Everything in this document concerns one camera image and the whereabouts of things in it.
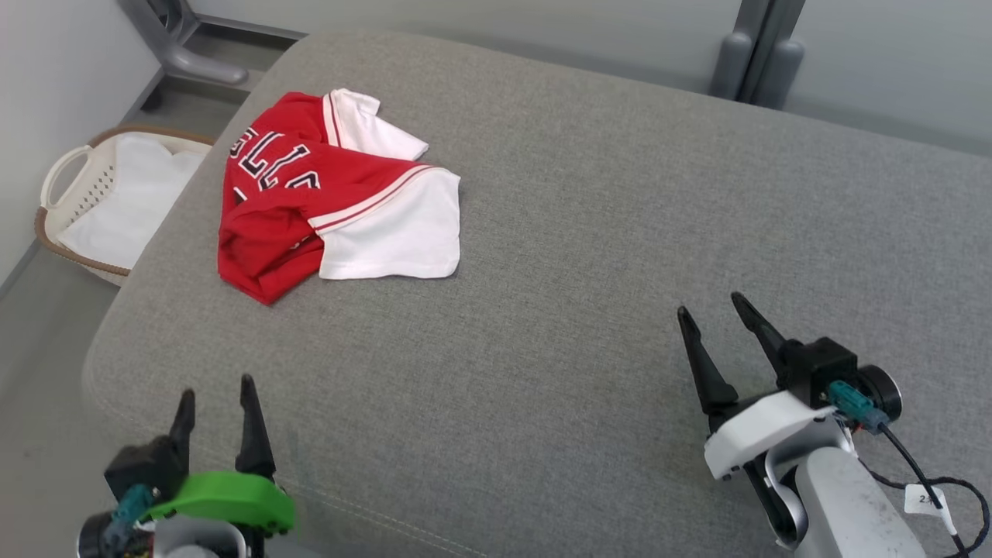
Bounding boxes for white cloth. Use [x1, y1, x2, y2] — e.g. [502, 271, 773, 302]
[58, 133, 207, 269]

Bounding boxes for grey partition post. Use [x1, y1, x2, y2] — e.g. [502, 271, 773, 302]
[709, 0, 807, 110]

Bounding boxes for black left cable teal plug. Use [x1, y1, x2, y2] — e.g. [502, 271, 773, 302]
[108, 484, 156, 547]

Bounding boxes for black right cable teal plug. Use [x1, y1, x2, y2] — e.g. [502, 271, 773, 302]
[828, 380, 992, 558]

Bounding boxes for white paper cable tag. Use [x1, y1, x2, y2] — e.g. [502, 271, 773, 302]
[904, 484, 949, 517]

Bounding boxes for cream laundry basket brown rim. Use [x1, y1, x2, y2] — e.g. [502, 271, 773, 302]
[35, 126, 217, 287]

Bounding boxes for grey metal partition foot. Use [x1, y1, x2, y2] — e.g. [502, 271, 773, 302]
[120, 0, 250, 86]

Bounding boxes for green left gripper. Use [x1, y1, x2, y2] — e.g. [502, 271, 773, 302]
[143, 374, 295, 537]

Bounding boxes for black cable teal plug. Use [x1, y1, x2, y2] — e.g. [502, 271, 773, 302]
[108, 484, 156, 547]
[828, 380, 992, 558]

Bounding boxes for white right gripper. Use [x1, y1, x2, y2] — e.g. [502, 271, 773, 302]
[677, 292, 853, 481]

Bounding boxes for red and white lettered jersey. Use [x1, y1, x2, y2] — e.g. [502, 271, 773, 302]
[218, 88, 462, 306]

